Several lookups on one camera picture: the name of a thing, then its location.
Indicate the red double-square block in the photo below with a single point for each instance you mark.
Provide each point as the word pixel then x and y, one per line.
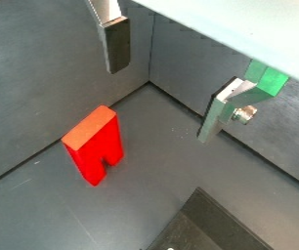
pixel 93 144

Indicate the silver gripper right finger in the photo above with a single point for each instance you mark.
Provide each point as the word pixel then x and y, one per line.
pixel 232 101

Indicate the black curved stand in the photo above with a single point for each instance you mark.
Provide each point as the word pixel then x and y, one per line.
pixel 204 226

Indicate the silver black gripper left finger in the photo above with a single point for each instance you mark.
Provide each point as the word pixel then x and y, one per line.
pixel 113 29

